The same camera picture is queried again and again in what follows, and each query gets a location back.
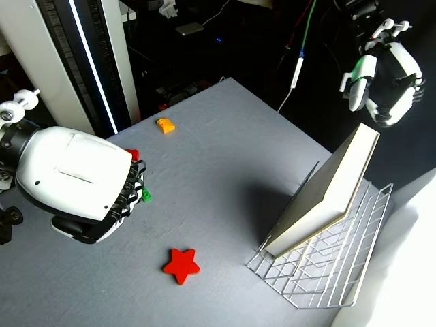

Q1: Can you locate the white cable adapter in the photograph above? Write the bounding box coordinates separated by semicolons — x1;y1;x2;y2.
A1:
277;50;305;113

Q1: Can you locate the green cable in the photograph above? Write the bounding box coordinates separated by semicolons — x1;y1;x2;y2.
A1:
300;0;318;55

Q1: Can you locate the grey flat device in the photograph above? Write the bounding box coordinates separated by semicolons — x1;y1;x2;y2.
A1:
175;22;204;37

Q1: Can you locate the red star block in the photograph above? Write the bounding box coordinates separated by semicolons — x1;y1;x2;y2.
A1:
163;247;201;285

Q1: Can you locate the cream paperback book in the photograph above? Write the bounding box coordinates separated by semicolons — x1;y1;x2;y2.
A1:
264;123;381;259

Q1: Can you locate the crumpled white paper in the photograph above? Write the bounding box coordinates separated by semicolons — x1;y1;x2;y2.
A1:
159;0;178;20

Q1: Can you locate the white and black machine column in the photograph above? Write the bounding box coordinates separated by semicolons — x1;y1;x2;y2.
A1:
0;0;141;136

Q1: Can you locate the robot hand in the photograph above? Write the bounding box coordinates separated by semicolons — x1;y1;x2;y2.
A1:
339;40;426;127
15;125;147;245

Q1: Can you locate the yellow toy brick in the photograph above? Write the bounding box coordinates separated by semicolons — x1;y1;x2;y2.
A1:
156;117;176;134

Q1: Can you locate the silver wire rack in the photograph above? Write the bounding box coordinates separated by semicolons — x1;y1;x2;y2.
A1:
247;159;394;310

